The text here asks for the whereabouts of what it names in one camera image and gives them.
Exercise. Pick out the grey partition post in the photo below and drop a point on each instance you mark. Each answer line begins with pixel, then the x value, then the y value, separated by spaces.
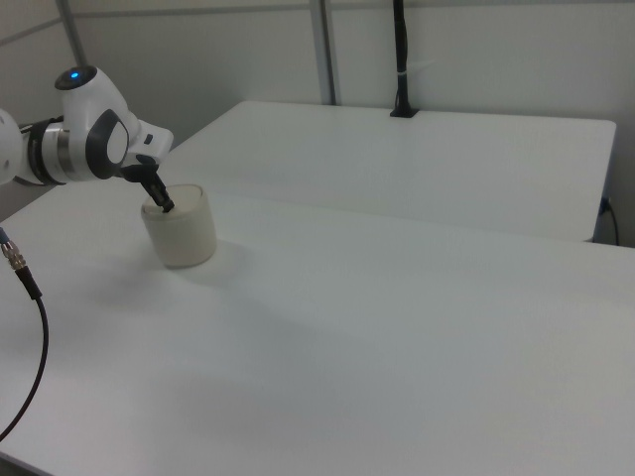
pixel 72 30
pixel 326 49

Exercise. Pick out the black camera pole with clamp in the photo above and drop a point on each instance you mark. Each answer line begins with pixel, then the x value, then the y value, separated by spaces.
pixel 403 54

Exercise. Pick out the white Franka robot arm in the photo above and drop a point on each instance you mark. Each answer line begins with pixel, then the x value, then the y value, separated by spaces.
pixel 79 144

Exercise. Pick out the white side table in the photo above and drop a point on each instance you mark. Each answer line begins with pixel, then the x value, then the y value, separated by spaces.
pixel 407 163

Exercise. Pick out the cream plastic trash bin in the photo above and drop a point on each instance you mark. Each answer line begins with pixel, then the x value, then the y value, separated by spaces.
pixel 183 238

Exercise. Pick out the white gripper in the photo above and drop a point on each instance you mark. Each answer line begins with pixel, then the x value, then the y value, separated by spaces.
pixel 154 139

